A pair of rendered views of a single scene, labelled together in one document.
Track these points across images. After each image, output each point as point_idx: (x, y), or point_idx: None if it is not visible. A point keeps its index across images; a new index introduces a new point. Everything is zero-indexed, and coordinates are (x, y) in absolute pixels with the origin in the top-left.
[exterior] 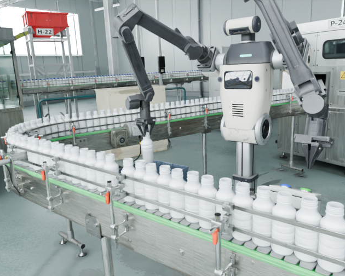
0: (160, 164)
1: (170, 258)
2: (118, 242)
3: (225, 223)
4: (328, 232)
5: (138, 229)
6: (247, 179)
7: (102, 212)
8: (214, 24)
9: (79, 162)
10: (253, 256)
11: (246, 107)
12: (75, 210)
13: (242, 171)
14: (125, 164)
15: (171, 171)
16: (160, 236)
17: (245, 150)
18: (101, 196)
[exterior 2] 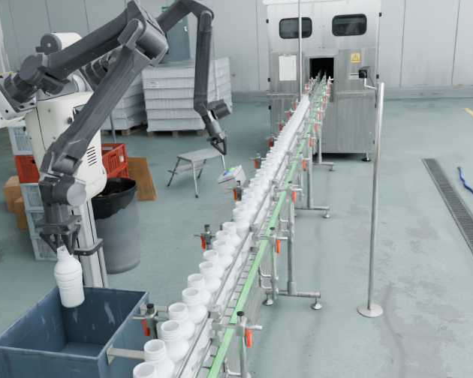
0: (16, 328)
1: (270, 265)
2: (257, 314)
3: (274, 196)
4: (281, 163)
5: (263, 268)
6: (102, 241)
7: (251, 300)
8: None
9: (228, 270)
10: (281, 202)
11: (97, 148)
12: (236, 358)
13: (93, 238)
14: (245, 214)
15: (255, 188)
16: (268, 252)
17: (90, 208)
18: (245, 282)
